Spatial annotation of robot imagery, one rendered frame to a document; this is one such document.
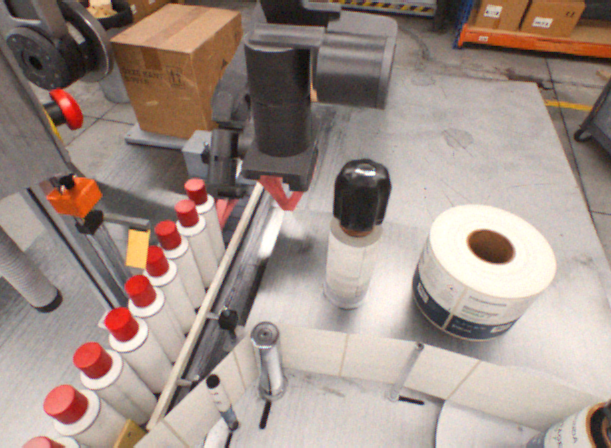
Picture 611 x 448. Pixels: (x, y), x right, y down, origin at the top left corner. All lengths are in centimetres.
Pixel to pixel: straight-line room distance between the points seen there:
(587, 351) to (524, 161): 62
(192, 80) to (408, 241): 68
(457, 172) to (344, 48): 87
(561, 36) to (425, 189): 342
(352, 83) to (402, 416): 51
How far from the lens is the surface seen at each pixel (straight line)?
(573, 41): 435
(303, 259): 80
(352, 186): 52
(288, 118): 36
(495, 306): 67
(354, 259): 62
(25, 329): 94
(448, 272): 65
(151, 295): 57
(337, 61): 32
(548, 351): 82
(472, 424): 69
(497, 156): 127
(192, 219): 64
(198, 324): 70
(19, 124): 39
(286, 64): 33
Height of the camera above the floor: 151
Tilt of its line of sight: 48 degrees down
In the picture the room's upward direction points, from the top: straight up
